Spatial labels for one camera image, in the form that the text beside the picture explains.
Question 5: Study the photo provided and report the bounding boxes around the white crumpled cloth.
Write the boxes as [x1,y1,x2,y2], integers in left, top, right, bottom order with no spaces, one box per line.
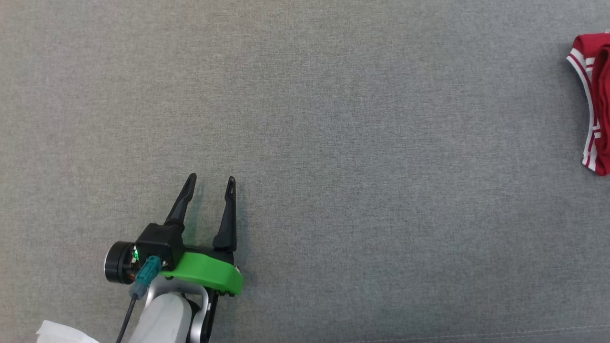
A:
[36,320,99,343]

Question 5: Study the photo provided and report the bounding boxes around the black cable teal connector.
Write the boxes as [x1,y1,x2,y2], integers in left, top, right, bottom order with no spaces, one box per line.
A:
[115,255,163,343]

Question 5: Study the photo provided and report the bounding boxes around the red shirt white striped cuffs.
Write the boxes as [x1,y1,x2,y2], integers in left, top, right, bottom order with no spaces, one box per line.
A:
[566,32,610,173]

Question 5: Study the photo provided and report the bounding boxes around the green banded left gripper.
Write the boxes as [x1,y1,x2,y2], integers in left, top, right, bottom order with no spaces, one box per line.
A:
[160,172,244,298]

